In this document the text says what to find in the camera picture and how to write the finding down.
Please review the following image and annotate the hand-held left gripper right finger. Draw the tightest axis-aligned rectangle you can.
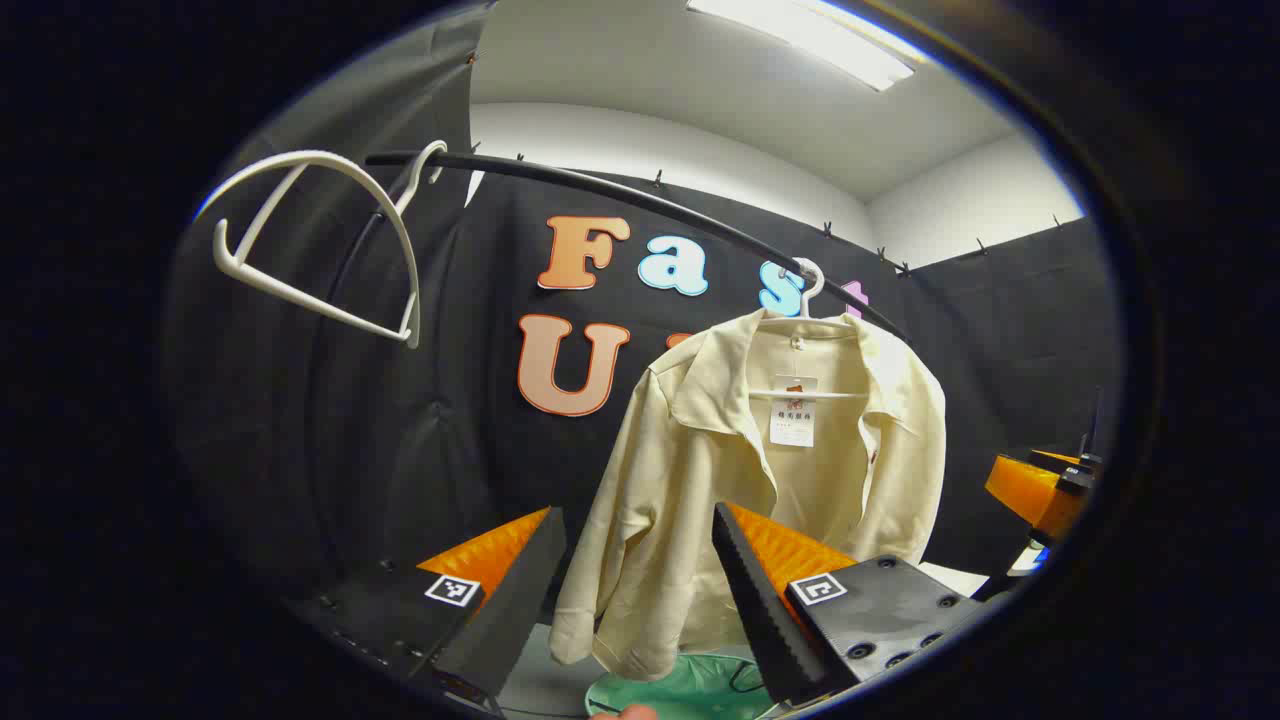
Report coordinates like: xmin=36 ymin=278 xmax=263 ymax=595
xmin=711 ymin=502 xmax=989 ymax=709

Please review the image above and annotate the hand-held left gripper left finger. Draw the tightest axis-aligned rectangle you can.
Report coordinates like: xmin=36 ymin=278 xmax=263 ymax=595
xmin=295 ymin=505 xmax=568 ymax=703

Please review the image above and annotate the green laundry hamper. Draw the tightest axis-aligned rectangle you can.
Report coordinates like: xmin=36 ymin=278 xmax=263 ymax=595
xmin=585 ymin=652 xmax=791 ymax=719

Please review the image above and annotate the cream collared shirt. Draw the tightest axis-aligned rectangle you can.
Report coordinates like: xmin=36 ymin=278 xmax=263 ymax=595
xmin=548 ymin=308 xmax=948 ymax=683

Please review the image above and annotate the white plastic clothes hanger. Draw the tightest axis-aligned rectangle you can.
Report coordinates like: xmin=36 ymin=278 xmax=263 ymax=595
xmin=750 ymin=258 xmax=869 ymax=401
xmin=212 ymin=140 xmax=449 ymax=350

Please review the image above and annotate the white cabinet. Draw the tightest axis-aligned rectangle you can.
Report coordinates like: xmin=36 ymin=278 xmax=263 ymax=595
xmin=918 ymin=560 xmax=991 ymax=599

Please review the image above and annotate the white paper garment tag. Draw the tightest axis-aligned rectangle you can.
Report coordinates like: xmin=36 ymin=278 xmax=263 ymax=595
xmin=770 ymin=375 xmax=819 ymax=448

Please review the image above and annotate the black backdrop cloth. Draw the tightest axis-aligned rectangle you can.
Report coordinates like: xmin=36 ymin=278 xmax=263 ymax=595
xmin=165 ymin=5 xmax=1121 ymax=601

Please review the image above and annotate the ceiling light panel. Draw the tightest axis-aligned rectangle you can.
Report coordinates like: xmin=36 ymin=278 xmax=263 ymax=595
xmin=686 ymin=0 xmax=931 ymax=93

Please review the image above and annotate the black clothes rack rail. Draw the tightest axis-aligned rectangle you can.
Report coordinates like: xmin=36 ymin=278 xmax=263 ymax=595
xmin=305 ymin=150 xmax=911 ymax=561

